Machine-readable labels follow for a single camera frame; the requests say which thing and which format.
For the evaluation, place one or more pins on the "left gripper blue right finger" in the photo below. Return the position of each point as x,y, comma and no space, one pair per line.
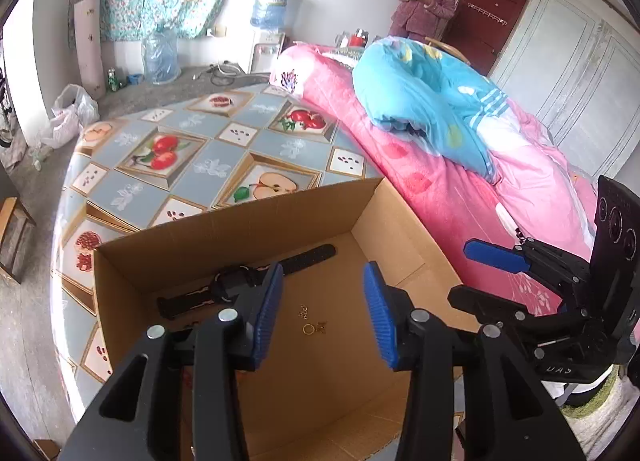
509,415

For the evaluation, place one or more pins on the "white plastic bags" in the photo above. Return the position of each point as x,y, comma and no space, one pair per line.
72,112

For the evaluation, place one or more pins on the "empty water jug on floor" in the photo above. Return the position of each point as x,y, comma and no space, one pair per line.
160,57

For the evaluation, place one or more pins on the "white gloved right hand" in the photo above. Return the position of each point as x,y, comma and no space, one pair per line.
562,392

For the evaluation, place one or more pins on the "white wardrobe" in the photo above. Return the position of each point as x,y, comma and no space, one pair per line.
574,64

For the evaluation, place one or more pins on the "white water dispenser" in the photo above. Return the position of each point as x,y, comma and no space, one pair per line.
266,51

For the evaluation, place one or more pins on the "pink floral quilt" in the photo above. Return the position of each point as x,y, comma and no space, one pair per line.
537,194

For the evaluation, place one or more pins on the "brown cardboard box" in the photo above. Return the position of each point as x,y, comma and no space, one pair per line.
323,392

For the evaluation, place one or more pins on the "blue patterned quilt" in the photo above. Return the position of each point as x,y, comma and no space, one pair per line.
417,91

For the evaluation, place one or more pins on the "fruit pattern table cover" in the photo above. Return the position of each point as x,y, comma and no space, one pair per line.
157,165

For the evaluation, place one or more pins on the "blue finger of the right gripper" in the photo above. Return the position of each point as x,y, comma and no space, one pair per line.
555,269
509,317

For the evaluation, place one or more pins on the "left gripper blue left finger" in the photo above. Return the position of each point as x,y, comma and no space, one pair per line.
137,413

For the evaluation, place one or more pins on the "woman in purple pyjamas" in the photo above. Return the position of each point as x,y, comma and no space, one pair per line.
421,19

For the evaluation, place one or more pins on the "pink strap digital watch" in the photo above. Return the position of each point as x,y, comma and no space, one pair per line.
228,283

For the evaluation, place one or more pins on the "dark red door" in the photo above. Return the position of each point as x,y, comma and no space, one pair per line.
480,29

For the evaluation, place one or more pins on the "small wooden stool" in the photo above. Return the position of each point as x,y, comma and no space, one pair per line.
15,219

